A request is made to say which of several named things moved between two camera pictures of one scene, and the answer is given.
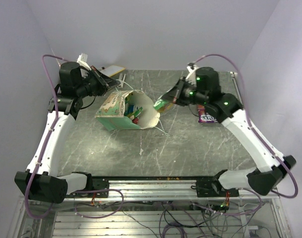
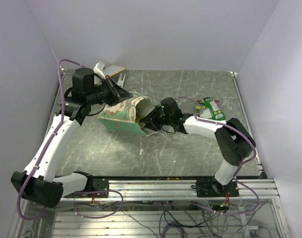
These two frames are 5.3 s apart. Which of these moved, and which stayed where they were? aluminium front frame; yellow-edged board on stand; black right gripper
Moved: black right gripper
Stayed: yellow-edged board on stand; aluminium front frame
